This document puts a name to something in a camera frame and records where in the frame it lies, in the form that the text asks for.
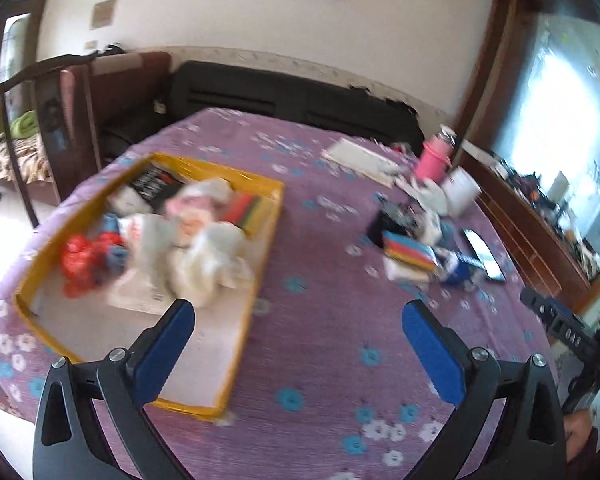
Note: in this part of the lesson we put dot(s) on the wooden window frame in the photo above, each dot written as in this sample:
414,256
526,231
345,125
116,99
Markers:
505,60

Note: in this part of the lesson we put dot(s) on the purple floral tablecloth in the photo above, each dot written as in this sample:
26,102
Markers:
330,310

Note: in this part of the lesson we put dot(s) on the crumpled white plastic bag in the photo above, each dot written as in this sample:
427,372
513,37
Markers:
145,240
432,205

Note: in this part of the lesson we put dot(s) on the yellow cardboard box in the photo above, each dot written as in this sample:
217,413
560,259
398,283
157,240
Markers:
215,345

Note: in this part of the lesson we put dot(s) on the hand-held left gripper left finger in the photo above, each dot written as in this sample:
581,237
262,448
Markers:
165,345

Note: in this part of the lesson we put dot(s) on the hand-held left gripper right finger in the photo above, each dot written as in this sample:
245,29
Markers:
430,350

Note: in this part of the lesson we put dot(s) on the pink white tissue pack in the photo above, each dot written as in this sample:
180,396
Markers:
190,205

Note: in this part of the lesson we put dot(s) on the striped colourful pack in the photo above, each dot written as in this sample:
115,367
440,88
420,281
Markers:
410,250

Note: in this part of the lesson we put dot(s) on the patterned blanket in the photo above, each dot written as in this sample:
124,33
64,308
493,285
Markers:
22,160

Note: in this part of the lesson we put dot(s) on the blue white packet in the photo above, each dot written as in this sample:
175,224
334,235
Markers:
112,250

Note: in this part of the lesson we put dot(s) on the black smartphone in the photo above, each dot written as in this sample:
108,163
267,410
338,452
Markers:
482,255

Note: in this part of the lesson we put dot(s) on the wooden bench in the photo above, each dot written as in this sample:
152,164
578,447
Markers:
125,90

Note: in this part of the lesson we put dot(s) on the pack of colourful cloths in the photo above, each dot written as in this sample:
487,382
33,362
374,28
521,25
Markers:
245,212

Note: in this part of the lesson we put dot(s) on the white plastic jar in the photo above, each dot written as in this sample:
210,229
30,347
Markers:
460,190

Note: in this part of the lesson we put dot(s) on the pink thermos bottle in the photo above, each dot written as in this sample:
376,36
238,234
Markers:
432,157

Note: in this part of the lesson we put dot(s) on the dark wooden chair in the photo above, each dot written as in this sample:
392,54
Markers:
50,120

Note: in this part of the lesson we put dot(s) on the white towel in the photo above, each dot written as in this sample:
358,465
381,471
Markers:
210,260

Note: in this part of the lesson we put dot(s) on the black sofa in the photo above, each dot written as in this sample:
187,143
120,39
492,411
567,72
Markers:
280,95

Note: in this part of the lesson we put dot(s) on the wall switch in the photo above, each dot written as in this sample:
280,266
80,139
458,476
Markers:
91,44

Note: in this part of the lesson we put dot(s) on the green cloth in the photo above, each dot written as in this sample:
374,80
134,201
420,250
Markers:
24,124

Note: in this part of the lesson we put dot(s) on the clear plastic zip bag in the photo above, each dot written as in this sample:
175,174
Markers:
140,296

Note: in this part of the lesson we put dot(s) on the wooden cabinet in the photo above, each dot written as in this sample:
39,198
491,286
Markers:
520,220

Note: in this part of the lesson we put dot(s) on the wall plaque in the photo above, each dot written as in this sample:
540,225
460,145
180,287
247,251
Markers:
103,14

